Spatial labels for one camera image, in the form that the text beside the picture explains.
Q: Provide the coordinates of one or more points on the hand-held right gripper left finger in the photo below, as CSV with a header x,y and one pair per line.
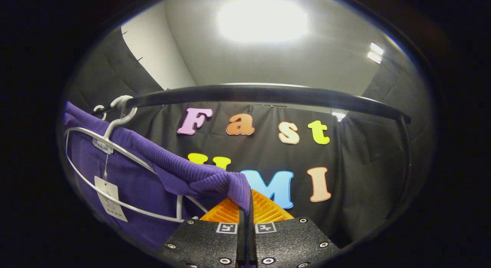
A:
x,y
241,241

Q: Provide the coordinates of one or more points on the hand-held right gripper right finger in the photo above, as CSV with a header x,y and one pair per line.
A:
x,y
251,241

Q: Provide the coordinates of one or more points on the purple knit cardigan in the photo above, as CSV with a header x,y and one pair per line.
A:
x,y
134,183

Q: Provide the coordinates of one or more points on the black metal clothes rack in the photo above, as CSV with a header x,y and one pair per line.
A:
x,y
268,93

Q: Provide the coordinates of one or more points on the black backdrop cloth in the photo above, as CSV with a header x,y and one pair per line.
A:
x,y
364,164

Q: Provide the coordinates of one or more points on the white paper garment tag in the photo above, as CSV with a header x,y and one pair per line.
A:
x,y
109,199

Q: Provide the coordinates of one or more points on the large ceiling light panel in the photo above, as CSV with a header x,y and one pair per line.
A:
x,y
262,18

